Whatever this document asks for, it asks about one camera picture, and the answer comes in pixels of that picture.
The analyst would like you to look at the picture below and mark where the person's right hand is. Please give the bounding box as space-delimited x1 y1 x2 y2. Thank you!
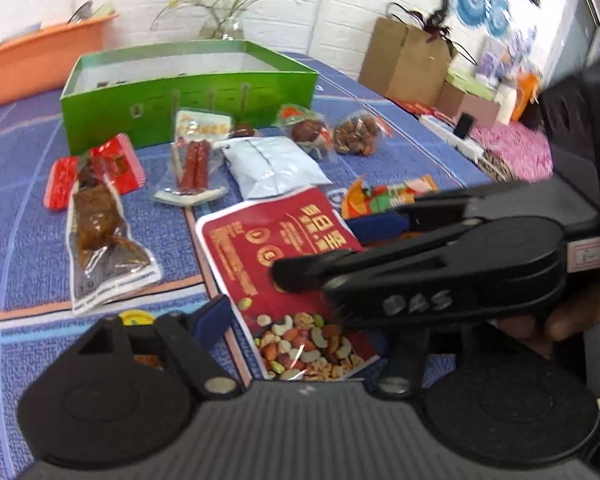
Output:
496 282 600 359

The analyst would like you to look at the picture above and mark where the green cardboard box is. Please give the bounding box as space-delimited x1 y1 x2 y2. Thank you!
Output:
60 40 318 155

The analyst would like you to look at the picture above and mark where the white foil snack bag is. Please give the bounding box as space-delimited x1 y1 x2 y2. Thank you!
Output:
220 136 332 200

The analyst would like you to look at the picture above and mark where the white power strip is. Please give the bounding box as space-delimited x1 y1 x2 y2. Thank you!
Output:
419 115 484 162

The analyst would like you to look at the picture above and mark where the steel bowl in basin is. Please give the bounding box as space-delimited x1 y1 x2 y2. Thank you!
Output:
68 0 94 24

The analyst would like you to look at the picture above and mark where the dark red leafy plant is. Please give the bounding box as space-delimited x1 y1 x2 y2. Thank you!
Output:
385 0 478 66

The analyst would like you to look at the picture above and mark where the red mixed nuts bag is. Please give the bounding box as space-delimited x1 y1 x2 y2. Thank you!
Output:
195 186 378 382

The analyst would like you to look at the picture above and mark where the orange plastic basin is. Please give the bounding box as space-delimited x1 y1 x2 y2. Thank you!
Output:
0 13 118 105

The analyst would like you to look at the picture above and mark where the red candy packet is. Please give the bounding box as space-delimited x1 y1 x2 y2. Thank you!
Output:
43 133 146 210

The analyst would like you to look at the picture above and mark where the pink patterned cloth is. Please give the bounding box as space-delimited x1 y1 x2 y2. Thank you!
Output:
470 122 554 182

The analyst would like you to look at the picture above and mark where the black phone charger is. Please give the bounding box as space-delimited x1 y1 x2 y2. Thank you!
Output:
453 113 476 140

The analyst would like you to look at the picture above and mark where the pale cracker snack packet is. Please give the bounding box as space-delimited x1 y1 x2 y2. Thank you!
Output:
174 108 234 142

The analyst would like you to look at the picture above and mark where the red dates snack bag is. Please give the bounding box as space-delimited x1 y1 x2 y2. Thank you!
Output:
274 104 335 160

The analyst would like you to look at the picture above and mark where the glass vase with plant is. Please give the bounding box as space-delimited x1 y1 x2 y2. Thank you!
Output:
150 0 306 40

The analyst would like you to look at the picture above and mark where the green plate in basin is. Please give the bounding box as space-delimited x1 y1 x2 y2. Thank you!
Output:
92 2 116 18

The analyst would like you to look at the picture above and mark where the brown dried meat packet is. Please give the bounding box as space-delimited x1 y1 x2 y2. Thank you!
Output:
66 179 162 315

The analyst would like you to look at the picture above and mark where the yellow round lid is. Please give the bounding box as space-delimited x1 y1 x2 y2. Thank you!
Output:
119 309 156 326

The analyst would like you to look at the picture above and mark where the orange walnut snack bag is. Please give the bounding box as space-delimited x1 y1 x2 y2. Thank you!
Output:
334 110 392 156

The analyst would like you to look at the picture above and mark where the brown cardboard box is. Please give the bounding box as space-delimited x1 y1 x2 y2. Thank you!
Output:
358 18 456 106

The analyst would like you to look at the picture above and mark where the red sausage packet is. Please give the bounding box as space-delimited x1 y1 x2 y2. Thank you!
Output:
151 140 227 208

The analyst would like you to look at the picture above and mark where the orange green snack bag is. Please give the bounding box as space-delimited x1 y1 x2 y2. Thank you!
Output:
340 174 438 220

